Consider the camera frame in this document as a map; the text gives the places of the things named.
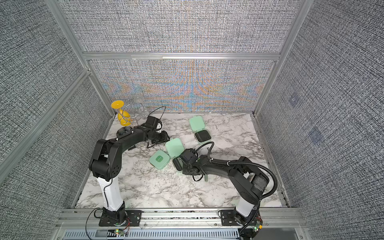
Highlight green nail kit case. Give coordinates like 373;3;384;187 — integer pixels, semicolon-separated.
189;116;212;143
165;138;185;173
149;150;171;170

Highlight green nail kit case front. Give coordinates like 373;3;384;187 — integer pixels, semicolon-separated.
149;150;171;170

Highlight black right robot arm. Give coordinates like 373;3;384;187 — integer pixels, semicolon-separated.
173;142;278;226

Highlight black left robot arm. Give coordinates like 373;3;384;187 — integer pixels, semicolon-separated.
89;116;170;226

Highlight clear glass cup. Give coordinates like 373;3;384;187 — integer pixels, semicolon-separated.
134;96;149;119

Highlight chrome cup holder stand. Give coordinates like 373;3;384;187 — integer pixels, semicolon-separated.
121;99;143;126

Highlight yellow plastic cup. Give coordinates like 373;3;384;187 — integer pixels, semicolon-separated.
118;109;131;127

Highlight black white patterned bowl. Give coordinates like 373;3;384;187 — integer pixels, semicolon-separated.
116;126;133;138

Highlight yellow cup on stand top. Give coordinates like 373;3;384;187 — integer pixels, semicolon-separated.
111;100;125;110

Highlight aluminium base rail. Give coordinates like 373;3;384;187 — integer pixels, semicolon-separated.
51;208;311;240

